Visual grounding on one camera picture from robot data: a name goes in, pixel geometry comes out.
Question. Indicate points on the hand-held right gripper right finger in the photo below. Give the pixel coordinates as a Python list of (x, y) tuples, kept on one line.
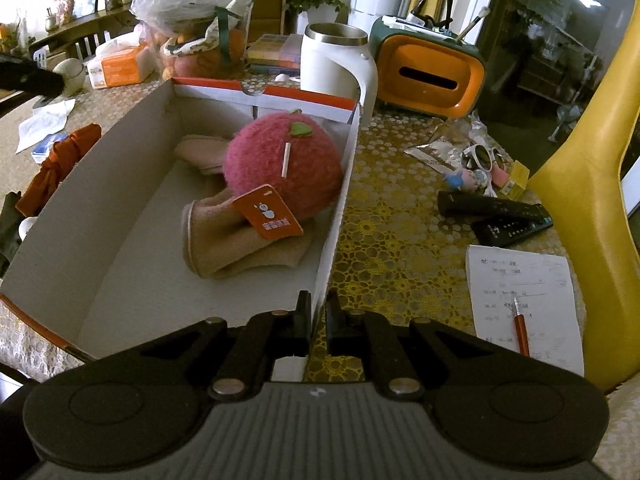
[(334, 330)]

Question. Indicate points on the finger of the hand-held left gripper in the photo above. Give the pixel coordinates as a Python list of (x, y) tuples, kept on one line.
[(30, 77)]

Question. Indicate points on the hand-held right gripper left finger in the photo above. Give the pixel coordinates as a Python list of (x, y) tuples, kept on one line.
[(303, 330)]

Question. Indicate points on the blue tissue packet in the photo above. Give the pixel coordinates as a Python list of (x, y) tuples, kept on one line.
[(47, 149)]

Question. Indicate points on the orange cloth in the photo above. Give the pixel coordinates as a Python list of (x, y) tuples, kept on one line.
[(55, 170)]

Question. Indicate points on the dark cloth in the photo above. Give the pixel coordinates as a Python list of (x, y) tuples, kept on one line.
[(10, 240)]

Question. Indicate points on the white cardboard box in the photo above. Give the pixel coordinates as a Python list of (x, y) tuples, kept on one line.
[(125, 240)]

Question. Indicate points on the grey phone stand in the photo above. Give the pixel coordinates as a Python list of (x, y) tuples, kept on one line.
[(40, 57)]

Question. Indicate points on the round ribbed ceramic jar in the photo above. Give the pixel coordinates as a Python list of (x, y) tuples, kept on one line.
[(70, 75)]

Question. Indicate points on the crumpled white paper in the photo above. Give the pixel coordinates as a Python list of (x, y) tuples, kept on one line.
[(45, 122)]

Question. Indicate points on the dark wooden chair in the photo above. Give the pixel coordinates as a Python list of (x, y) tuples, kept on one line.
[(85, 42)]

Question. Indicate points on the wooden sideboard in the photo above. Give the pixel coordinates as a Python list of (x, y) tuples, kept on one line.
[(75, 22)]

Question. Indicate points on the orange white tissue pack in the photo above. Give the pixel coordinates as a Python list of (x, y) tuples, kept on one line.
[(120, 67)]

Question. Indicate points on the beige plush slipper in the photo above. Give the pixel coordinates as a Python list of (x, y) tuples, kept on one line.
[(225, 240), (200, 152)]

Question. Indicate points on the small white cup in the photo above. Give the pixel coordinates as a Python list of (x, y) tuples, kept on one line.
[(27, 230)]

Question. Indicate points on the plastic bag of fruit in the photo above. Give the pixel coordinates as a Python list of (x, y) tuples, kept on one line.
[(200, 55)]

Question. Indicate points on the pink plush apple toy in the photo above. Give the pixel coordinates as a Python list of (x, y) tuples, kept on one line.
[(270, 160)]

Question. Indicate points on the red pen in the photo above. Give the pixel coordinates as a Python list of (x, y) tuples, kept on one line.
[(521, 330)]

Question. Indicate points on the black remote control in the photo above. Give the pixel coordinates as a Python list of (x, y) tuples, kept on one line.
[(500, 234), (490, 205)]

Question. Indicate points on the small pig figurine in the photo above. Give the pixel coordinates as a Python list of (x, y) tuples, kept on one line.
[(462, 179)]

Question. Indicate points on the silver foil packet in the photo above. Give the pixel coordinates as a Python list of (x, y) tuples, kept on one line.
[(440, 147)]

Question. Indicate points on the white handwritten paper sheet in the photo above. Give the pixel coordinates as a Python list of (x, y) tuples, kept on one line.
[(545, 310)]

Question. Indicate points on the white sunglasses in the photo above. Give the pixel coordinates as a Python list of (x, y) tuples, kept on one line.
[(480, 157)]

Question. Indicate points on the small pink eraser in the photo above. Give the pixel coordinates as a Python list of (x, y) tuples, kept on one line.
[(500, 175)]

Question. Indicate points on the small yellow box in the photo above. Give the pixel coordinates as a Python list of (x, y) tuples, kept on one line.
[(517, 180)]

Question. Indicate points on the small wooden drawer cabinet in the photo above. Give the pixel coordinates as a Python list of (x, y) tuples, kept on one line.
[(265, 15)]

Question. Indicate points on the stack of colourful books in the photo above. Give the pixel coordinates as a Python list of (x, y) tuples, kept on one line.
[(275, 52)]

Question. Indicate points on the small white object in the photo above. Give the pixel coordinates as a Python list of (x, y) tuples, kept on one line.
[(286, 78)]

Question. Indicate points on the white electric kettle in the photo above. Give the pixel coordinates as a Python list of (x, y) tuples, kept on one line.
[(325, 70)]

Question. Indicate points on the orange green desk organizer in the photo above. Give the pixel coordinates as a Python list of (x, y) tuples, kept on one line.
[(400, 60)]

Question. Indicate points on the yellow giraffe figure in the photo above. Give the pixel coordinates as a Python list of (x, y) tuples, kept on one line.
[(590, 185)]

